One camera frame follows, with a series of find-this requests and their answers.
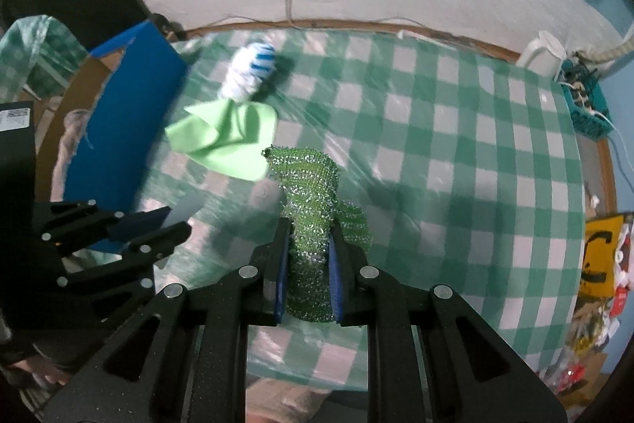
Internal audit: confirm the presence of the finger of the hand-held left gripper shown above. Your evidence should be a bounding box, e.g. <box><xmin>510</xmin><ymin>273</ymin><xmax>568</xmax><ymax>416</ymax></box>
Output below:
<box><xmin>57</xmin><ymin>221</ymin><xmax>193</xmax><ymax>305</ymax></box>
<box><xmin>34</xmin><ymin>200</ymin><xmax>172</xmax><ymax>250</ymax></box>

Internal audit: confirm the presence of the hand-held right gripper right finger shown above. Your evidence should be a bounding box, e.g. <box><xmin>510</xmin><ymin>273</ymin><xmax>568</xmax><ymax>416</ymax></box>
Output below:
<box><xmin>328</xmin><ymin>222</ymin><xmax>568</xmax><ymax>423</ymax></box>

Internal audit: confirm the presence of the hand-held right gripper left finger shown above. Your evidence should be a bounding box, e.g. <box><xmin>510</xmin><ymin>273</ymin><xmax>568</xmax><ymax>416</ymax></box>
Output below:
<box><xmin>37</xmin><ymin>217</ymin><xmax>293</xmax><ymax>423</ymax></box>

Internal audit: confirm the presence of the green mesh scourer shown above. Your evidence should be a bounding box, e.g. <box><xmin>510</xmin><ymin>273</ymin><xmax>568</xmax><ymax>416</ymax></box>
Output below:
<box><xmin>261</xmin><ymin>144</ymin><xmax>373</xmax><ymax>323</ymax></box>

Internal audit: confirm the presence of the blue-edged cardboard box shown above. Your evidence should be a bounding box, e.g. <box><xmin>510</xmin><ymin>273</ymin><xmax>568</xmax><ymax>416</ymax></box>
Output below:
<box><xmin>17</xmin><ymin>19</ymin><xmax>191</xmax><ymax>255</ymax></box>

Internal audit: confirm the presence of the light green cloth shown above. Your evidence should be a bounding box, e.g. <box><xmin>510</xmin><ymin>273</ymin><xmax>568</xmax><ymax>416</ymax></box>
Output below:
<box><xmin>165</xmin><ymin>100</ymin><xmax>279</xmax><ymax>182</ymax></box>

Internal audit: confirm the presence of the checkered plastic cover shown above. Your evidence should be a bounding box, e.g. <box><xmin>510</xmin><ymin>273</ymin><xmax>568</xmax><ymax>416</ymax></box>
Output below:
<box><xmin>0</xmin><ymin>15</ymin><xmax>90</xmax><ymax>101</ymax></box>

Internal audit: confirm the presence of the green checkered tablecloth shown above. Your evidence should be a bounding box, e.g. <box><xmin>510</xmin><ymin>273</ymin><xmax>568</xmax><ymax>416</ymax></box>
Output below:
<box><xmin>134</xmin><ymin>29</ymin><xmax>588</xmax><ymax>396</ymax></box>

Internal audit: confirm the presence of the white blue-striped rolled sock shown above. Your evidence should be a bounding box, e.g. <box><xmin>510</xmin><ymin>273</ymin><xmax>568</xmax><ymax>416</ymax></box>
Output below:
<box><xmin>216</xmin><ymin>39</ymin><xmax>278</xmax><ymax>104</ymax></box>

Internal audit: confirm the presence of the yellow card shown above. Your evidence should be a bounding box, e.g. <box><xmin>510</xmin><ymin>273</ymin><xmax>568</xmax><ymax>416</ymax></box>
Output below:
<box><xmin>579</xmin><ymin>215</ymin><xmax>627</xmax><ymax>300</ymax></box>

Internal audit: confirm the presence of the teal plastic basket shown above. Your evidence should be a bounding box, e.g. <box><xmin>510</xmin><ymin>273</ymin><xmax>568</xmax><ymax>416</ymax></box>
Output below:
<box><xmin>562</xmin><ymin>59</ymin><xmax>612</xmax><ymax>141</ymax></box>

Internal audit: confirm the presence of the white plastic appliance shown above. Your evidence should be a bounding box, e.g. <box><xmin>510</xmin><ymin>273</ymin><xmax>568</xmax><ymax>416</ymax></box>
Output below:
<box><xmin>516</xmin><ymin>31</ymin><xmax>565</xmax><ymax>77</ymax></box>

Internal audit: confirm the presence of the white cable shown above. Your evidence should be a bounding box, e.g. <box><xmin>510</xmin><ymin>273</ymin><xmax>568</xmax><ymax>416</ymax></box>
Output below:
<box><xmin>602</xmin><ymin>111</ymin><xmax>626</xmax><ymax>186</ymax></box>

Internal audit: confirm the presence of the corrugated hose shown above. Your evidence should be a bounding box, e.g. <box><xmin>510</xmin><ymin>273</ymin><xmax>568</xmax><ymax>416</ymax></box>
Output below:
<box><xmin>575</xmin><ymin>27</ymin><xmax>634</xmax><ymax>62</ymax></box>

